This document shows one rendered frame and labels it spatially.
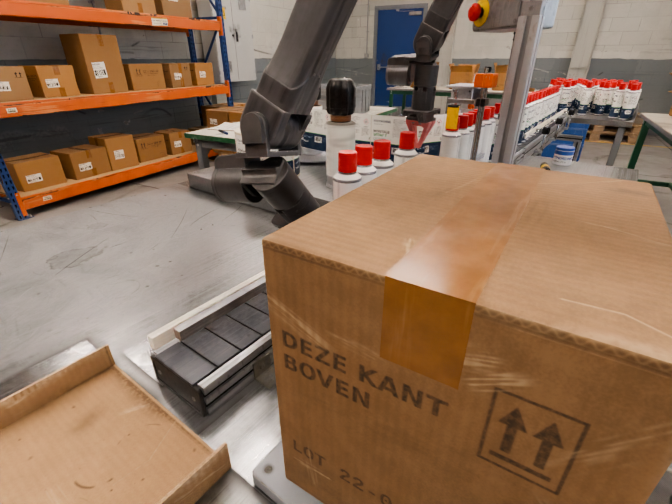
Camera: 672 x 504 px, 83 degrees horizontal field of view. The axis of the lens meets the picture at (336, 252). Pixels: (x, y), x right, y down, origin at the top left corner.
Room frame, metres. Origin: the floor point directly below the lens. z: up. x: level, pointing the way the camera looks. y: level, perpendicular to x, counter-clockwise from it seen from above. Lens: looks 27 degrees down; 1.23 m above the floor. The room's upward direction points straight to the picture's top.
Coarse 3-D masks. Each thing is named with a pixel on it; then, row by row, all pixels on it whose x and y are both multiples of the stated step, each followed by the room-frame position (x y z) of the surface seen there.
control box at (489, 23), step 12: (480, 0) 1.09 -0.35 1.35; (492, 0) 1.05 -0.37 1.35; (504, 0) 1.01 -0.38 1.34; (516, 0) 0.97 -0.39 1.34; (552, 0) 0.98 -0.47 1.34; (492, 12) 1.04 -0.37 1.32; (504, 12) 1.00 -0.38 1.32; (516, 12) 0.97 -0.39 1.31; (552, 12) 0.98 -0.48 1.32; (480, 24) 1.08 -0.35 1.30; (492, 24) 1.04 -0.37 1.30; (504, 24) 1.00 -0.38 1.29; (516, 24) 0.96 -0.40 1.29; (552, 24) 0.99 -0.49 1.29
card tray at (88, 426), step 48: (48, 384) 0.35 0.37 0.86; (96, 384) 0.37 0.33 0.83; (0, 432) 0.30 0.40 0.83; (48, 432) 0.30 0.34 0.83; (96, 432) 0.30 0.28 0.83; (144, 432) 0.30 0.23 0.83; (192, 432) 0.30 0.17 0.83; (0, 480) 0.24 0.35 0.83; (48, 480) 0.24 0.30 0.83; (96, 480) 0.24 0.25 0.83; (144, 480) 0.24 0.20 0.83; (192, 480) 0.22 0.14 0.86
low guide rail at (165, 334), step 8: (264, 272) 0.53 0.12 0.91; (248, 280) 0.51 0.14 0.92; (256, 280) 0.51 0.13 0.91; (232, 288) 0.49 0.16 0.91; (240, 288) 0.49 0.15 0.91; (224, 296) 0.46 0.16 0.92; (208, 304) 0.44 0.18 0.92; (192, 312) 0.42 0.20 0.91; (200, 312) 0.43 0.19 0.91; (176, 320) 0.41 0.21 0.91; (184, 320) 0.41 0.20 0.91; (160, 328) 0.39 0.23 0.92; (168, 328) 0.39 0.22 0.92; (152, 336) 0.37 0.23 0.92; (160, 336) 0.38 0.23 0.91; (168, 336) 0.39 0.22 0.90; (152, 344) 0.37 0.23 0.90; (160, 344) 0.38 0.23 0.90
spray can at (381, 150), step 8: (376, 144) 0.74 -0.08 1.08; (384, 144) 0.73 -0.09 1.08; (376, 152) 0.74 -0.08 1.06; (384, 152) 0.73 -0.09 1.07; (376, 160) 0.74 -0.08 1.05; (384, 160) 0.73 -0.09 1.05; (376, 168) 0.73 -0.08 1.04; (384, 168) 0.72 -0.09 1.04; (392, 168) 0.74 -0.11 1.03; (376, 176) 0.73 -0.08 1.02
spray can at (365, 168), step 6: (360, 144) 0.71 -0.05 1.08; (366, 144) 0.71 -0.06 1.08; (360, 150) 0.69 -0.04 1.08; (366, 150) 0.69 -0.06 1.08; (372, 150) 0.70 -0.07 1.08; (360, 156) 0.69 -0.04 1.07; (366, 156) 0.69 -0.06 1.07; (372, 156) 0.70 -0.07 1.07; (360, 162) 0.69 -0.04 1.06; (366, 162) 0.69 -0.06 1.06; (372, 162) 0.70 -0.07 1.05; (360, 168) 0.69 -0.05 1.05; (366, 168) 0.69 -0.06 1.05; (372, 168) 0.69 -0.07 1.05; (360, 174) 0.68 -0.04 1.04; (366, 174) 0.68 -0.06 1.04; (372, 174) 0.68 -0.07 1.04; (366, 180) 0.68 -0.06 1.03
